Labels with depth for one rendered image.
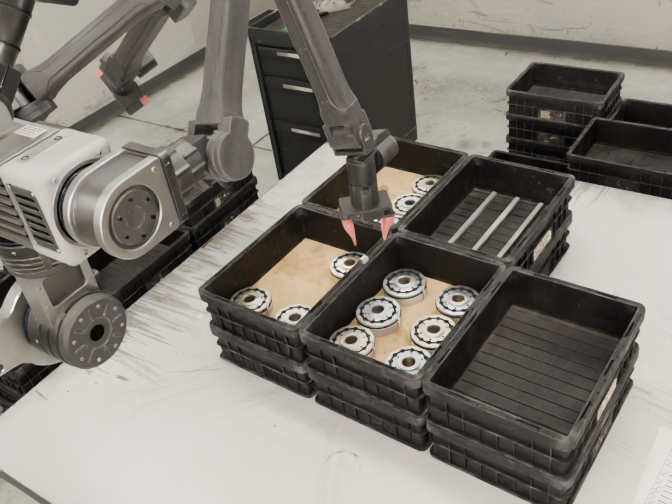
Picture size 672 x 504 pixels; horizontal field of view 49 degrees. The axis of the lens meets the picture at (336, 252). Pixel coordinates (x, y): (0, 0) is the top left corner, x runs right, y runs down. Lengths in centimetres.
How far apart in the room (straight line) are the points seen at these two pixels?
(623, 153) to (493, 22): 231
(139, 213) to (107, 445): 86
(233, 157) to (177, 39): 426
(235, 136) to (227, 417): 80
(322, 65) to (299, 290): 66
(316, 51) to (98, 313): 61
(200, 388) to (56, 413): 35
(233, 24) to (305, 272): 84
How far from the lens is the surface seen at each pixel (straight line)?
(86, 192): 107
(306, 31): 135
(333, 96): 139
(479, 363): 161
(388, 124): 356
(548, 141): 324
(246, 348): 176
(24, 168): 111
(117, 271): 290
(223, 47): 121
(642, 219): 226
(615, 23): 484
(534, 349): 164
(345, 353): 151
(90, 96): 496
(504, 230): 197
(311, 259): 193
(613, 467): 163
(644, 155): 297
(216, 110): 118
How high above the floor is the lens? 199
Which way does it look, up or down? 37 degrees down
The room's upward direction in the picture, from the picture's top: 10 degrees counter-clockwise
